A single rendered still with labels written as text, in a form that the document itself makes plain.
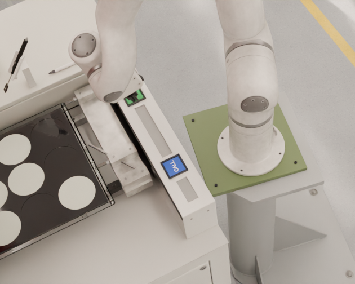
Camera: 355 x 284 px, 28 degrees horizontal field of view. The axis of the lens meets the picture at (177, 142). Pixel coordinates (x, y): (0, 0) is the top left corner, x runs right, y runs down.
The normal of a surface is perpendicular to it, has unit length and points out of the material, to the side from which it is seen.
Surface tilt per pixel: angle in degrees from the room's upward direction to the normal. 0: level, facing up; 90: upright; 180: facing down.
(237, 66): 32
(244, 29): 91
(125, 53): 58
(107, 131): 0
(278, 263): 0
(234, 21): 90
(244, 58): 16
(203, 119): 3
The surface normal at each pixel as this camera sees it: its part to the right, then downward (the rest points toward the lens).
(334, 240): -0.09, -0.51
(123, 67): 0.54, 0.43
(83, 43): -0.28, -0.29
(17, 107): 0.44, 0.74
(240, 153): -0.52, 0.73
